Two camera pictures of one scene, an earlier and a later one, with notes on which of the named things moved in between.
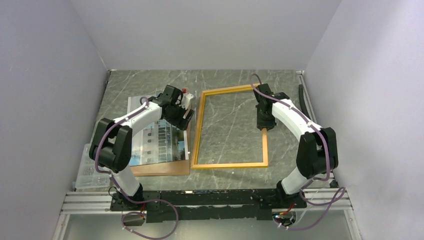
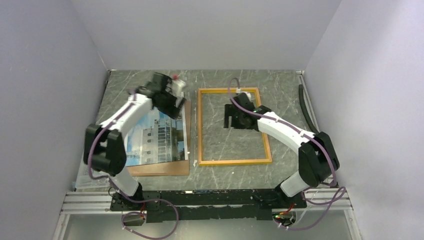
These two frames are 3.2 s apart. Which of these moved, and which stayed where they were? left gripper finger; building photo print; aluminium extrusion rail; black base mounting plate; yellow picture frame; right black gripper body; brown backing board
Moved: right black gripper body; yellow picture frame; left gripper finger
Stayed: building photo print; black base mounting plate; aluminium extrusion rail; brown backing board
